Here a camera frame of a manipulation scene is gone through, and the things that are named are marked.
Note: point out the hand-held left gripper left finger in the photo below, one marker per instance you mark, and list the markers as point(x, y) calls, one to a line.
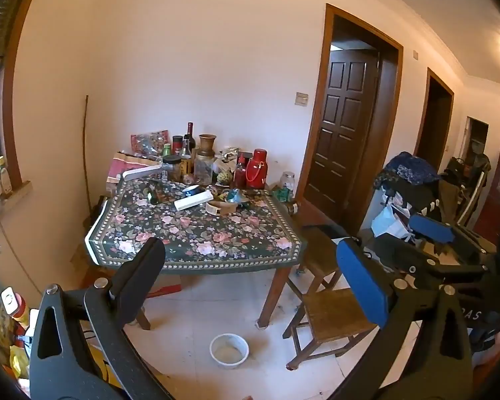
point(143, 271)

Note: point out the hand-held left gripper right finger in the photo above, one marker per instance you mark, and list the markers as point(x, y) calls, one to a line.
point(364, 283)

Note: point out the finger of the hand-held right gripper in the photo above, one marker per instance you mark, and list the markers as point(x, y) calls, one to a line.
point(431, 227)
point(400, 252)

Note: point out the small dark green bottle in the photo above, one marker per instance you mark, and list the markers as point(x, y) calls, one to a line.
point(153, 198)

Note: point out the long white box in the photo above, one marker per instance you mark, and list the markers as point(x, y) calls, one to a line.
point(193, 202)

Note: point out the blue and white cup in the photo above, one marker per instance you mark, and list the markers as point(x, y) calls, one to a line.
point(191, 191)

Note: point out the blue green wrapper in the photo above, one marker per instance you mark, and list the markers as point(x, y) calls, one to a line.
point(235, 196)

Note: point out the white plastic bucket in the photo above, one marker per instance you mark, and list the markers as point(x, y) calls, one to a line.
point(229, 361)

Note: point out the red flat box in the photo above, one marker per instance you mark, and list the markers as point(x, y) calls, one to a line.
point(166, 290)

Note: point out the black clothes pile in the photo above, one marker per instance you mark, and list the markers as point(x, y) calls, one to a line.
point(416, 196)

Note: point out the light blue plastic bag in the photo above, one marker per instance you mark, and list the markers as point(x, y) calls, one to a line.
point(383, 221)

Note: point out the wooden stool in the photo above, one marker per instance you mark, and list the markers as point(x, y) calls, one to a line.
point(333, 316)
point(321, 252)

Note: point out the blue patterned clothes pile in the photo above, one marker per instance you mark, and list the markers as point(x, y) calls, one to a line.
point(410, 171)

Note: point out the dark hanging jackets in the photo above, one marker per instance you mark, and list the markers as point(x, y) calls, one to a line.
point(471, 166)

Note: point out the red door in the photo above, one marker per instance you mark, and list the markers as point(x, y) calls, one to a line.
point(498, 191)

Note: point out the wooden table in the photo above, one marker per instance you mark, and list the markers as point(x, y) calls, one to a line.
point(275, 291)

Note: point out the white flat board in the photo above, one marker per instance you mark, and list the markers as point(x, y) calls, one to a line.
point(141, 172)

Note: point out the brown jar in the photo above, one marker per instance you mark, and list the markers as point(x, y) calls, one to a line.
point(292, 207)

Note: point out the pink paper bag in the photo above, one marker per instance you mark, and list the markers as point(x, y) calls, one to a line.
point(118, 168)

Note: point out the clear jar with black lid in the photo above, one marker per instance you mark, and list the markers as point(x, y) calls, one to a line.
point(171, 168)

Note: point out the amber bottle with yellow label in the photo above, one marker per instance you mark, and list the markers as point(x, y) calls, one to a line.
point(187, 166)

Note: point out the large glass jar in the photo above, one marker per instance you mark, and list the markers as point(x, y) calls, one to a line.
point(204, 168)

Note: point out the green patterned bag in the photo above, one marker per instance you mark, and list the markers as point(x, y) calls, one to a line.
point(282, 195)

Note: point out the green custard apple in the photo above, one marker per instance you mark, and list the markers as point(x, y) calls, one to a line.
point(223, 178)

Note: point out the green plastic bottle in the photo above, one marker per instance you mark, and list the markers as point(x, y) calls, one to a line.
point(167, 150)

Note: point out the glass jar with white lid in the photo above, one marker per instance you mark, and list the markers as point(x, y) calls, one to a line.
point(288, 180)

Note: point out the dark brown panel door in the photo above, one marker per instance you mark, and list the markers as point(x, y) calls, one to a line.
point(341, 133)

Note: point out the red snack bag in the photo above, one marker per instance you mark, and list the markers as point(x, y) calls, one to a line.
point(150, 139)

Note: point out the dark red canister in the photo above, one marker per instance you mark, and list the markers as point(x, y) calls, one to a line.
point(177, 143)

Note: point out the white capped orange bottle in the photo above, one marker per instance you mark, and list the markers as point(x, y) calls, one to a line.
point(10, 302)

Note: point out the red bottle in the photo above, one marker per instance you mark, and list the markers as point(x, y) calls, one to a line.
point(240, 173)

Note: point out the brown ceramic vase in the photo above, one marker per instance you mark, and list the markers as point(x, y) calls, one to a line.
point(207, 143)

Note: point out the dark wine bottle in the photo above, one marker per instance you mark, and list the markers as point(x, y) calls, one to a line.
point(190, 133)

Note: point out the silver foil package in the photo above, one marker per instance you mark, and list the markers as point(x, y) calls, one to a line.
point(230, 154)

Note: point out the red thermos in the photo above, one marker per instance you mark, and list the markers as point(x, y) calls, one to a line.
point(256, 171)

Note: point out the yellow plastic bag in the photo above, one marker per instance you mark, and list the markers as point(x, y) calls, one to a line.
point(18, 360)

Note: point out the brown door frame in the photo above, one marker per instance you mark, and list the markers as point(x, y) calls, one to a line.
point(323, 71)
point(425, 104)

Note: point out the wall light switch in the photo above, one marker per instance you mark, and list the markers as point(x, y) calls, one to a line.
point(302, 98)

